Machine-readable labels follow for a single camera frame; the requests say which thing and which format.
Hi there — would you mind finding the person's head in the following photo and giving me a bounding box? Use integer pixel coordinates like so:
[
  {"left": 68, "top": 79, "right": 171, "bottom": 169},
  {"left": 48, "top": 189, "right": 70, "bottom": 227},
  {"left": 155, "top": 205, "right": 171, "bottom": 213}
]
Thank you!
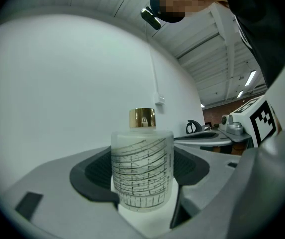
[{"left": 149, "top": 0, "right": 230, "bottom": 23}]

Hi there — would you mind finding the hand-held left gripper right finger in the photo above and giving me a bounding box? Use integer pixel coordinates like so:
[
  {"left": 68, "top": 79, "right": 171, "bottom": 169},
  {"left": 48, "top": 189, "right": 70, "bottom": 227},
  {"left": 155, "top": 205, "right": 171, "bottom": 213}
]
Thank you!
[{"left": 169, "top": 127, "right": 285, "bottom": 239}]

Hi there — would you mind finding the black office chair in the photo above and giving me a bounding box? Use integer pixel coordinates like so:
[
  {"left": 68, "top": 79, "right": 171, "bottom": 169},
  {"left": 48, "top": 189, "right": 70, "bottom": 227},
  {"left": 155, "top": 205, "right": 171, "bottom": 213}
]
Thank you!
[{"left": 186, "top": 119, "right": 203, "bottom": 135}]

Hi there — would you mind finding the frosted glass bottle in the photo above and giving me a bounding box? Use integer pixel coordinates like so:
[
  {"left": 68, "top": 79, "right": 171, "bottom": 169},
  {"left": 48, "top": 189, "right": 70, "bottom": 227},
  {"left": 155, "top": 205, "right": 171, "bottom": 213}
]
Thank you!
[{"left": 110, "top": 107, "right": 175, "bottom": 213}]

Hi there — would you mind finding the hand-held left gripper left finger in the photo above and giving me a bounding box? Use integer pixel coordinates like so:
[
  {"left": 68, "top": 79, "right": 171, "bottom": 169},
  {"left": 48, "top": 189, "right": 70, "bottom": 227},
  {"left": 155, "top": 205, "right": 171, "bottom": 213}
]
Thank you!
[{"left": 1, "top": 145, "right": 145, "bottom": 239}]

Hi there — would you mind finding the person's black top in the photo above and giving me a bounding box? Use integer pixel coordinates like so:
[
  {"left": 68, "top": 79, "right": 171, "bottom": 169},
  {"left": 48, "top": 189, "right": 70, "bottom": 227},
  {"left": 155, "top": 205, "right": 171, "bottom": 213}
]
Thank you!
[{"left": 222, "top": 0, "right": 285, "bottom": 89}]

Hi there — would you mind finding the black head-mounted camera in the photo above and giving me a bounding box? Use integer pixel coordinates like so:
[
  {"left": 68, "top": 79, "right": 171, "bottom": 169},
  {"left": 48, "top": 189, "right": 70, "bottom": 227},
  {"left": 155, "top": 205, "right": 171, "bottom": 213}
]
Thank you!
[{"left": 140, "top": 6, "right": 162, "bottom": 31}]

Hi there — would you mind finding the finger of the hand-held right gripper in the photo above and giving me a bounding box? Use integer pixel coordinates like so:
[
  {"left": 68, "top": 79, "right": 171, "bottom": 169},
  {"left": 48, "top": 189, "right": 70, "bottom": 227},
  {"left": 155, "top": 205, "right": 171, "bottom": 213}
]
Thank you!
[{"left": 174, "top": 130, "right": 233, "bottom": 146}]

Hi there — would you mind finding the white wall junction box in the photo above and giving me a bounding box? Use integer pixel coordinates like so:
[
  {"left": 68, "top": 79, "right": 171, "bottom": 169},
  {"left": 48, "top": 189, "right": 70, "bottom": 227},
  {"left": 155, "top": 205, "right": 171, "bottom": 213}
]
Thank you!
[{"left": 153, "top": 92, "right": 166, "bottom": 106}]

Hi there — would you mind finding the white wall conduit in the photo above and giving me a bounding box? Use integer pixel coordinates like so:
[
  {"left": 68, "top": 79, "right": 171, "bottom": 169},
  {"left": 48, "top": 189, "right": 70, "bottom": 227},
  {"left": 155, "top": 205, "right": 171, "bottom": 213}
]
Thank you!
[{"left": 145, "top": 25, "right": 158, "bottom": 94}]

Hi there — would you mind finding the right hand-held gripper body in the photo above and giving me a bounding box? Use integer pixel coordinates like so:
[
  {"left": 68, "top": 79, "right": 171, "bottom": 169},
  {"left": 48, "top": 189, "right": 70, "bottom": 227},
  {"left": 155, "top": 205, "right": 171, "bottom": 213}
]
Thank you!
[{"left": 220, "top": 94, "right": 277, "bottom": 149}]

